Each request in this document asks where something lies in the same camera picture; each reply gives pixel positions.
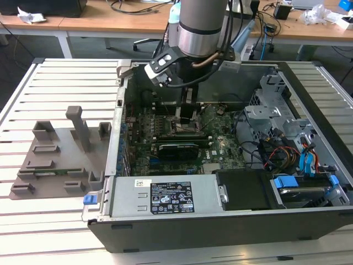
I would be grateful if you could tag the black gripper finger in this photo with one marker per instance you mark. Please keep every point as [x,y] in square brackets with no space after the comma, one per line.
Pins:
[193,113]

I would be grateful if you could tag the thin metal locking lever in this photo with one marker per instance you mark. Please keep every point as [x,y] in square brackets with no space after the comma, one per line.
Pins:
[208,122]
[165,108]

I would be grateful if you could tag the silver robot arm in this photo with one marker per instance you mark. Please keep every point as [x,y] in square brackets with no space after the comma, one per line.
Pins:
[200,22]

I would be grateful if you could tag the CPU socket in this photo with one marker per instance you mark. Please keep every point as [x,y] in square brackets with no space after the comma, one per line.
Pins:
[182,129]

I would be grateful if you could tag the black RAM slot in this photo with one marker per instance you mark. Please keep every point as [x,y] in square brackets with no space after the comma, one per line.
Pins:
[204,142]
[157,105]
[179,136]
[158,111]

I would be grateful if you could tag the round coin battery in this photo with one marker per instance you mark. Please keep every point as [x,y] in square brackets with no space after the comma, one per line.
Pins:
[220,111]

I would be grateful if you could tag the black graphics card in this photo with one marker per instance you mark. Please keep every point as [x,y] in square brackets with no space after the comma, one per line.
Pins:
[179,151]

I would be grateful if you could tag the green motherboard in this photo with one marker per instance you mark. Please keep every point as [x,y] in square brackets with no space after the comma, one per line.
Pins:
[223,143]

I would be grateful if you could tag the office chair base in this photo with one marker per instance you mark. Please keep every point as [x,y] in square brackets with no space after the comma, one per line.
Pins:
[146,45]

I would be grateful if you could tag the silver chipset heatsink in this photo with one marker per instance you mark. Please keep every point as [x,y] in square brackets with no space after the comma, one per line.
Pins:
[211,167]

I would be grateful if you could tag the white power strip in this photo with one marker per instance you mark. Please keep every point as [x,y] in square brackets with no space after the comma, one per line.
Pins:
[247,52]

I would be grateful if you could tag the silver metal drive cage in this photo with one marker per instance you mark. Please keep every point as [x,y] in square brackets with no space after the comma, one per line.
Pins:
[259,113]

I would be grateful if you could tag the blue expansion slot clips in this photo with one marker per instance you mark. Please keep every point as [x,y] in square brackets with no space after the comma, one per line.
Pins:
[121,143]

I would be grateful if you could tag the black monitor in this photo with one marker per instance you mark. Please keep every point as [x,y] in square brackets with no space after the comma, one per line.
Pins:
[255,8]

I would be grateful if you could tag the black plastic cover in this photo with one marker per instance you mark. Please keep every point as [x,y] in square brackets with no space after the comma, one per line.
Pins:
[242,190]

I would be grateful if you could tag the small black electronics module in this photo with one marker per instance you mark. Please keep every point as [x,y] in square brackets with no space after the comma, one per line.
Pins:
[271,27]

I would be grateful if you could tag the grey power supply unit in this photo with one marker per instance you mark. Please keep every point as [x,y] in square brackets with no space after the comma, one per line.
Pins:
[127,198]

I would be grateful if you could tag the small black box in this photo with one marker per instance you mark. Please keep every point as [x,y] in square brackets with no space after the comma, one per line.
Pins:
[282,11]

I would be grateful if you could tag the hard disk in blue carrier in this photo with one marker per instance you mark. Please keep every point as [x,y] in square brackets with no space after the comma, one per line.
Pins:
[285,182]

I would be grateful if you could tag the wooden desk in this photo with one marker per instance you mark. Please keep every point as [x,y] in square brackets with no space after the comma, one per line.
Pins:
[303,31]
[82,23]

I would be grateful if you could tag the open black PC case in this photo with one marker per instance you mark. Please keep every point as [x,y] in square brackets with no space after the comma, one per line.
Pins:
[193,234]

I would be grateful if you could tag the grey parts rack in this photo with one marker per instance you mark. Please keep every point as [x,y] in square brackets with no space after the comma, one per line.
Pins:
[69,163]

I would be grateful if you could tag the blue case latch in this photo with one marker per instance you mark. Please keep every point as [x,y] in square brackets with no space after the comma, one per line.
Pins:
[90,200]

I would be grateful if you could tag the grey laptop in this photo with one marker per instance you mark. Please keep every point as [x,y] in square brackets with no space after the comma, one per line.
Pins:
[306,3]

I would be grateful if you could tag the clear plastic bag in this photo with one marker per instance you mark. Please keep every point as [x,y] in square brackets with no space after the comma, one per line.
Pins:
[314,13]

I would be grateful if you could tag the green RAM stick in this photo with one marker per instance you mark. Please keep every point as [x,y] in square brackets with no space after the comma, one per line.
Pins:
[47,173]

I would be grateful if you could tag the black bag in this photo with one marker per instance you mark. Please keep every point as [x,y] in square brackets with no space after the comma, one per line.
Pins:
[41,7]

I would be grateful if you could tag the blue box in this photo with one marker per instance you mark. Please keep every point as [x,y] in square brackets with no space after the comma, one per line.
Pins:
[344,5]

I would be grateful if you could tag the crumpled white paper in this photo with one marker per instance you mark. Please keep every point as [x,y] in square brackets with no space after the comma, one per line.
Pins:
[30,16]

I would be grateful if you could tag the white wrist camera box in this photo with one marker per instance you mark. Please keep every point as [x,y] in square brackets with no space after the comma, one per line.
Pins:
[154,73]

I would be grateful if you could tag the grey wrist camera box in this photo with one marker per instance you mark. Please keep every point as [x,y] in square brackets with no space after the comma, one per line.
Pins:
[230,67]

